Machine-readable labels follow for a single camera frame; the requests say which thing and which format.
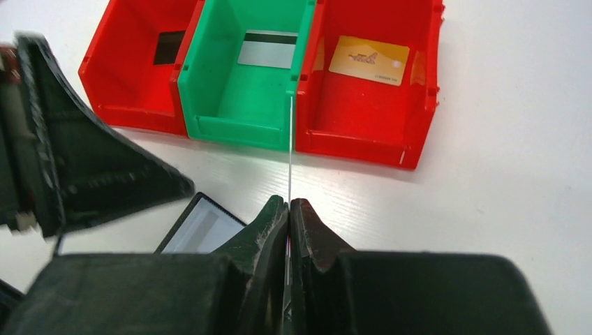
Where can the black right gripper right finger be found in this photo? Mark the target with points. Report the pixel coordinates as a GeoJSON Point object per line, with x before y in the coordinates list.
{"type": "Point", "coordinates": [340, 290]}

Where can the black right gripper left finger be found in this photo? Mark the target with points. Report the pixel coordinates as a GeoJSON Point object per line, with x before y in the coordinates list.
{"type": "Point", "coordinates": [236, 289]}

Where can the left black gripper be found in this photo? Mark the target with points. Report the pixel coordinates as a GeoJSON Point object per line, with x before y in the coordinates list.
{"type": "Point", "coordinates": [62, 168]}

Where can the white card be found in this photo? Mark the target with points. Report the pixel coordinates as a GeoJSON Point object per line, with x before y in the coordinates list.
{"type": "Point", "coordinates": [203, 231]}

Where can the black leather card holder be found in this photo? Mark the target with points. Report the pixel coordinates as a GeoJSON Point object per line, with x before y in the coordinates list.
{"type": "Point", "coordinates": [199, 229]}

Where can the thin silver card edge-on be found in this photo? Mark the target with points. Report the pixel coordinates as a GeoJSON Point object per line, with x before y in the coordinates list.
{"type": "Point", "coordinates": [290, 151]}

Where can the black card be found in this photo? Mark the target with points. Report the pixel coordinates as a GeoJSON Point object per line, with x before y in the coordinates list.
{"type": "Point", "coordinates": [167, 47]}

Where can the gold credit card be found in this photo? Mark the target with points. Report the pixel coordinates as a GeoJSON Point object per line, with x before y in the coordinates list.
{"type": "Point", "coordinates": [370, 60]}

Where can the silver card with magnetic stripe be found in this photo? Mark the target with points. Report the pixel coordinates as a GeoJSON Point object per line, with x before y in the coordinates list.
{"type": "Point", "coordinates": [273, 49]}

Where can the left red plastic bin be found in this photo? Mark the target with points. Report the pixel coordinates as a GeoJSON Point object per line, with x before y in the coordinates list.
{"type": "Point", "coordinates": [124, 87]}

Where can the red plastic bin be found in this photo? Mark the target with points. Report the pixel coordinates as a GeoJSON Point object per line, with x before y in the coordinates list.
{"type": "Point", "coordinates": [347, 117]}
{"type": "Point", "coordinates": [124, 87]}

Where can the right red plastic bin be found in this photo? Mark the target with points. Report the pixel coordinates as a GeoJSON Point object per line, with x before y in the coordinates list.
{"type": "Point", "coordinates": [347, 117]}

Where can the green plastic bin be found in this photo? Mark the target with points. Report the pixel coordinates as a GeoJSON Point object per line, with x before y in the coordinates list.
{"type": "Point", "coordinates": [227, 102]}

